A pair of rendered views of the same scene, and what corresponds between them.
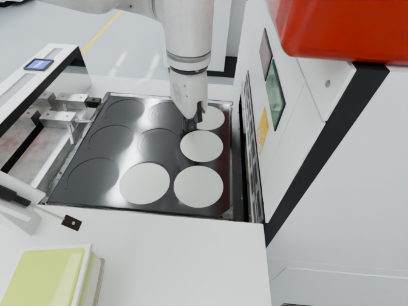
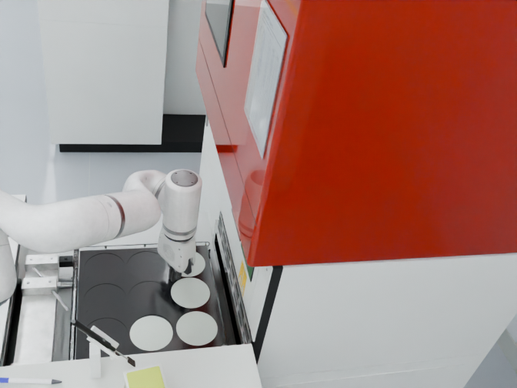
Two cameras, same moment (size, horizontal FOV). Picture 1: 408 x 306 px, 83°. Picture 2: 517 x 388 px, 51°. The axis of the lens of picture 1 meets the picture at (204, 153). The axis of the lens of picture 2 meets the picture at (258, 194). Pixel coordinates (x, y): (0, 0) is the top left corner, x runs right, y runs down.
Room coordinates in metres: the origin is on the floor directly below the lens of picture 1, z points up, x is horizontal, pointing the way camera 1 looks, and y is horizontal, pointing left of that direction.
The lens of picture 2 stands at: (-0.54, 0.23, 2.01)
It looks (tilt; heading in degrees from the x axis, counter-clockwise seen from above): 39 degrees down; 339
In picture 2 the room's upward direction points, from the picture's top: 12 degrees clockwise
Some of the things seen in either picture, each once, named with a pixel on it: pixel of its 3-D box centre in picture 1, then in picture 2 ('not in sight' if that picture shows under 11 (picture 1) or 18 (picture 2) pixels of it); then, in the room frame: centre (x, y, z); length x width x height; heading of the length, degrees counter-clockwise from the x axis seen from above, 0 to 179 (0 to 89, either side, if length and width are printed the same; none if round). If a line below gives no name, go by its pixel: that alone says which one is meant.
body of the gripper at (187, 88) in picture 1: (189, 84); (178, 243); (0.42, 0.04, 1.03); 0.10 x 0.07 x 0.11; 31
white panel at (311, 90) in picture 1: (256, 61); (228, 208); (0.56, -0.12, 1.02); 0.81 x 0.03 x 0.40; 178
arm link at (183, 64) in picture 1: (188, 54); (178, 225); (0.43, 0.04, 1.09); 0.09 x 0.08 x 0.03; 31
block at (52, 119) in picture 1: (59, 119); (39, 285); (0.44, 0.38, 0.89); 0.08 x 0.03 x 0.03; 88
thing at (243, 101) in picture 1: (245, 146); (228, 288); (0.38, -0.10, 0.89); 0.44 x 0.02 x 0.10; 178
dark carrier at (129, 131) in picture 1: (156, 143); (148, 296); (0.37, 0.11, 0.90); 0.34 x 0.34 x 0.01; 88
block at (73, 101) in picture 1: (73, 101); (41, 262); (0.52, 0.37, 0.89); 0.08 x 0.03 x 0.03; 88
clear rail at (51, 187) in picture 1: (82, 138); (74, 302); (0.37, 0.29, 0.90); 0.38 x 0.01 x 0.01; 178
